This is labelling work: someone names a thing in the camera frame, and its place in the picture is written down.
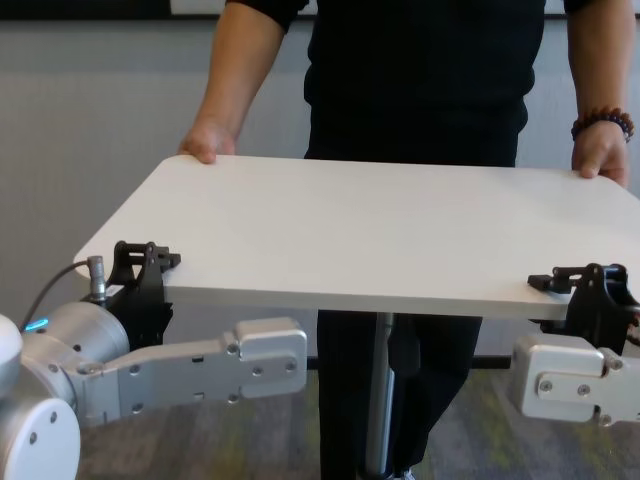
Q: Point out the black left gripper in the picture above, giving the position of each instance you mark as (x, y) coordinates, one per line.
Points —
(145, 310)

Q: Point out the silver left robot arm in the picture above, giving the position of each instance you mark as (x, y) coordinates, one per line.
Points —
(175, 370)

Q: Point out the black baseboard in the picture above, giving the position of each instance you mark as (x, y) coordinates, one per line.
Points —
(492, 361)

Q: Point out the white height-adjustable table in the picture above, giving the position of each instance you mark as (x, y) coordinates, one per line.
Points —
(350, 225)

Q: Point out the person's left forearm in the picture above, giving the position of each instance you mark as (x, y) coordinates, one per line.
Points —
(600, 50)

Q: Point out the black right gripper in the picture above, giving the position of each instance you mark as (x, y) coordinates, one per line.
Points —
(600, 315)

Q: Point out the person's right forearm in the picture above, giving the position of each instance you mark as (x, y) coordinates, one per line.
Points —
(235, 75)

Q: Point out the black white left sneaker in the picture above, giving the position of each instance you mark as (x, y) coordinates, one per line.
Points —
(407, 475)

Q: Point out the black short sleeve shirt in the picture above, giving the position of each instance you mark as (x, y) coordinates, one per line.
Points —
(415, 75)

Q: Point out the person's left hand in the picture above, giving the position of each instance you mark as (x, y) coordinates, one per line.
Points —
(602, 155)

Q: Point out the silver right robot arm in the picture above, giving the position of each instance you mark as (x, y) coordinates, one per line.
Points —
(565, 380)

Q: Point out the person's right hand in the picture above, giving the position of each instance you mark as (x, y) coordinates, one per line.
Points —
(210, 140)

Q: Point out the black trousers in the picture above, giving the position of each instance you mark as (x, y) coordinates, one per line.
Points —
(435, 390)

